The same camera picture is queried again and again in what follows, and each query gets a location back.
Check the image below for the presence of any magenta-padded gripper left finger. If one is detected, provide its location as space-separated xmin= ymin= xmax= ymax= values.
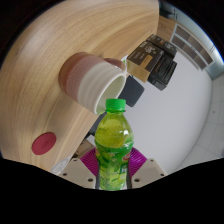
xmin=57 ymin=148 xmax=100 ymax=190

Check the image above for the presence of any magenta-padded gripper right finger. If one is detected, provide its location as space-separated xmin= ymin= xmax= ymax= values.
xmin=126 ymin=147 xmax=168 ymax=189

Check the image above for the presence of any green drink bottle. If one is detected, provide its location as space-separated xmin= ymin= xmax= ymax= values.
xmin=94 ymin=98 xmax=135 ymax=192

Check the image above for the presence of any wooden side desk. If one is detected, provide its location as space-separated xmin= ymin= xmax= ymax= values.
xmin=73 ymin=138 xmax=97 ymax=159

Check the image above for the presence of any flat round red coaster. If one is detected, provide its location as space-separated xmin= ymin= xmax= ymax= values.
xmin=31 ymin=131 xmax=58 ymax=156

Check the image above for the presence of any black visitor chair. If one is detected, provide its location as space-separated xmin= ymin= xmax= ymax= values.
xmin=118 ymin=75 xmax=146 ymax=108

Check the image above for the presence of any white and brown cup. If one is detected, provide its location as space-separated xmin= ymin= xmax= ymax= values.
xmin=58 ymin=51 xmax=128 ymax=116

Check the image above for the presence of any black printed carton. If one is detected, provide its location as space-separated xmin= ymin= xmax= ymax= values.
xmin=146 ymin=33 xmax=178 ymax=92

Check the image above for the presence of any brown cardboard carton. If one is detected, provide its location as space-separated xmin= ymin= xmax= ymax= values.
xmin=125 ymin=40 xmax=165 ymax=83

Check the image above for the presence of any wooden shelf cabinet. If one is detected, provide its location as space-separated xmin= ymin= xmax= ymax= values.
xmin=156 ymin=14 xmax=216 ymax=71

